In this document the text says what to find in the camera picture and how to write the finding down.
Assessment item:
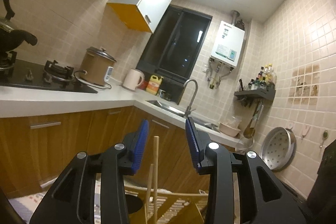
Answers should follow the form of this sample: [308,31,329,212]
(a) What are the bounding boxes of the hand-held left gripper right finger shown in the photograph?
[185,117,306,224]

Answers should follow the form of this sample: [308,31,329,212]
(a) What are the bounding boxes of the dark framed window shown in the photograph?
[136,4,213,83]

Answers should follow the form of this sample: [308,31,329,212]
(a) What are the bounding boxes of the hanging wire strainer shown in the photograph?
[235,135,255,153]

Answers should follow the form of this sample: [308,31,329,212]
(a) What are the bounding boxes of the dark cloth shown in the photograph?
[306,136,336,216]

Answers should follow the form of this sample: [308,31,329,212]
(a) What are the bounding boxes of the yellow detergent bottle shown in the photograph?
[146,75,164,94]

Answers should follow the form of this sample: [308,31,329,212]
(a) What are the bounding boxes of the metal wall hook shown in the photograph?
[320,130,329,148]

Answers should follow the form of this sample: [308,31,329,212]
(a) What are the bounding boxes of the row of seasoning bottles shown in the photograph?
[248,64,276,90]

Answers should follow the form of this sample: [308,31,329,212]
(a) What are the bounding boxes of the black wok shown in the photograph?
[0,27,38,54]

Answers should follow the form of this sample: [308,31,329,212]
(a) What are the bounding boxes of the clear plastic bag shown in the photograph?
[223,116,242,128]

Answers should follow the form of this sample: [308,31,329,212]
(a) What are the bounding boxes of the small glass jar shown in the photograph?
[157,90,172,101]

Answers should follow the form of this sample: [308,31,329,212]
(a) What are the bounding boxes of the decorative picture tiles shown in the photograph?
[287,65,321,105]

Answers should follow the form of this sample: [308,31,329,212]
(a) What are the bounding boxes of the wooden chopstick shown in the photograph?
[154,136,159,224]
[144,164,154,224]

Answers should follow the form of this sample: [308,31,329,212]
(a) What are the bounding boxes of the cream bowl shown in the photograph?
[218,122,241,137]

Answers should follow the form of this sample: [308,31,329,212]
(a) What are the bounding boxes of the steel kitchen faucet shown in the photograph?
[179,79,198,118]

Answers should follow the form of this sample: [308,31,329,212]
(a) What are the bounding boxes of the black gas stove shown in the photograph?
[0,52,99,94]

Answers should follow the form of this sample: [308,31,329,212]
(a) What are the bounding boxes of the white electric kettle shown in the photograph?
[122,69,145,90]

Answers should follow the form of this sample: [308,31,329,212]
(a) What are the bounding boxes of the steel sink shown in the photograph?
[146,99,219,132]

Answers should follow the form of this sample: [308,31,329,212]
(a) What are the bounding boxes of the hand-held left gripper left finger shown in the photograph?
[29,119,150,224]

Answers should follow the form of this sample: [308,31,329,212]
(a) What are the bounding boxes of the water heater pipes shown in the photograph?
[207,57,234,89]

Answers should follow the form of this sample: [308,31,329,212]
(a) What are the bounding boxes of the dark wall spice rack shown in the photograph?
[234,88,276,106]

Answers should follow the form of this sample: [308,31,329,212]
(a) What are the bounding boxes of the grey kitchen countertop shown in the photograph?
[0,82,252,147]

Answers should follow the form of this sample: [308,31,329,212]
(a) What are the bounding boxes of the wooden base cabinets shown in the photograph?
[0,106,237,199]

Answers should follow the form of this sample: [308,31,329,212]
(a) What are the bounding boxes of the brown rice cooker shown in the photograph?
[79,46,117,86]

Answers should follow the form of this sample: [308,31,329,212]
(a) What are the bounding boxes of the round metal steamer tray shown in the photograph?
[260,127,297,171]

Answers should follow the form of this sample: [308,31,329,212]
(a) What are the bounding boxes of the white gas water heater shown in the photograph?
[209,21,246,68]

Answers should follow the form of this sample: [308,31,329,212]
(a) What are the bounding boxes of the hanging ladle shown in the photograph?
[243,105,264,138]

